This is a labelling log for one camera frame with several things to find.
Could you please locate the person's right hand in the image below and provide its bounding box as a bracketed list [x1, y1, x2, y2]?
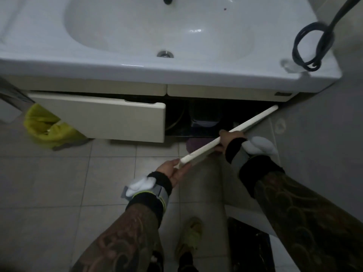
[215, 129, 248, 155]

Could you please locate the person's left hand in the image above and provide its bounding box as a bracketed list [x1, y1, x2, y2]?
[156, 158, 193, 189]

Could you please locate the cream cabinet door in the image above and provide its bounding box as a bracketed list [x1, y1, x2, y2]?
[27, 91, 166, 143]
[179, 105, 279, 165]

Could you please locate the person's right forearm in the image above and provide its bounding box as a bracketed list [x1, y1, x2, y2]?
[225, 137, 363, 272]

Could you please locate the person's left forearm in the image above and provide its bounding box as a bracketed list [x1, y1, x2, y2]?
[69, 171, 173, 272]

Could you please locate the purple basin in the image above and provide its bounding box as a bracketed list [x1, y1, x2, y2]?
[186, 138, 222, 154]

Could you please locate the cream vanity cabinet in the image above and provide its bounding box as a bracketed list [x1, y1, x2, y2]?
[6, 75, 298, 138]

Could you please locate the yellow-green shoe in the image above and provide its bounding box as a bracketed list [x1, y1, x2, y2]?
[174, 216, 205, 259]

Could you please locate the person's dark trouser leg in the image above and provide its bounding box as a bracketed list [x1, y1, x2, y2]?
[177, 252, 200, 272]

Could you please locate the clear suction holder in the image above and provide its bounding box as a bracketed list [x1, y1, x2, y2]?
[280, 59, 302, 74]

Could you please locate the white ceramic sink basin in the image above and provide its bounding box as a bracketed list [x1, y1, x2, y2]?
[0, 0, 342, 94]

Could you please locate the yellow cloth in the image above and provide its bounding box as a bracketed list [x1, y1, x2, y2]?
[23, 103, 88, 150]

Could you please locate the white wrist tracker black strap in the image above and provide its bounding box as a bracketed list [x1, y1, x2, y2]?
[121, 171, 173, 208]
[225, 136, 285, 167]

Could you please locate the dark looped hose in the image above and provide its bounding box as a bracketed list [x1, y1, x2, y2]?
[292, 0, 362, 72]

